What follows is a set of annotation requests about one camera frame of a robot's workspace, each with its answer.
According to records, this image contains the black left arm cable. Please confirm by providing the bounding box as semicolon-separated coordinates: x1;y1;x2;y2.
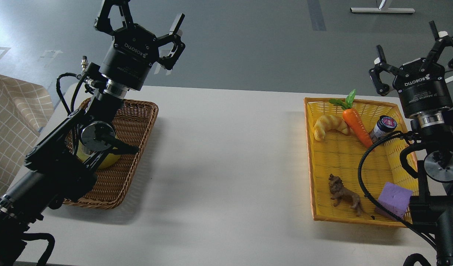
56;55;97;115

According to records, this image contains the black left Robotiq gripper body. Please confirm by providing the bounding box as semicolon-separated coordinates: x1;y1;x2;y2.
99;25;160;91

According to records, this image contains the orange toy carrot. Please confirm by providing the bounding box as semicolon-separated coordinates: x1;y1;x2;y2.
329;89;373;148

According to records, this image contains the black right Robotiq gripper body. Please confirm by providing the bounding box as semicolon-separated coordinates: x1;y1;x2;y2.
393;58;453;119

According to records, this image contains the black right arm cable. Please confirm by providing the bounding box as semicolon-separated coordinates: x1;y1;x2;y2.
357;131;437;252

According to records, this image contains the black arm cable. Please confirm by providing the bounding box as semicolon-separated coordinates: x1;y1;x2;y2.
56;55;97;115
357;131;437;252

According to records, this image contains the purple foam cube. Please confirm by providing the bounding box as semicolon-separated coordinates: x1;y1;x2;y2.
378;182;413;219

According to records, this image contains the yellow plastic basket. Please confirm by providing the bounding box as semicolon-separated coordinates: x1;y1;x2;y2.
304;97;418;228

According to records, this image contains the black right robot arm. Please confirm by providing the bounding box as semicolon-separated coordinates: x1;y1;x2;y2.
358;21;453;266

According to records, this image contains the brown wicker basket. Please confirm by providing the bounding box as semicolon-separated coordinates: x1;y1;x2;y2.
63;99;159;210

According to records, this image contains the yellow tape roll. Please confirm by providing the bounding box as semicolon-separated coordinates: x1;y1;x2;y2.
77;141;121;170

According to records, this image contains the beige checkered cloth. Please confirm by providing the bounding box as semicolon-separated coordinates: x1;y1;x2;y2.
0;74;54;188

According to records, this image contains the white stand base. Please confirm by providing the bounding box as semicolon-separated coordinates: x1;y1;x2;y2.
349;0;416;14

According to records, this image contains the small dark jar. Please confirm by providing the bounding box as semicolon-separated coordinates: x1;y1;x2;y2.
369;116;398;143

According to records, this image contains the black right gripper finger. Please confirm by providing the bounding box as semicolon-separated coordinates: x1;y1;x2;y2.
421;21;453;71
368;44;409;97

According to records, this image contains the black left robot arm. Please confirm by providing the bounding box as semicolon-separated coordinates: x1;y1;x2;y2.
0;0;186;266

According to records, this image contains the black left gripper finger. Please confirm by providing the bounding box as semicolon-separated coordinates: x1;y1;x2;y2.
94;0;133;36
157;13;185;71

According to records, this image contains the toy croissant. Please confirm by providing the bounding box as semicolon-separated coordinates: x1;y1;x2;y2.
313;115;351;141

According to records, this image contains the brown toy lion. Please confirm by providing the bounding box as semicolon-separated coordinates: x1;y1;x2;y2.
328;174;365;217

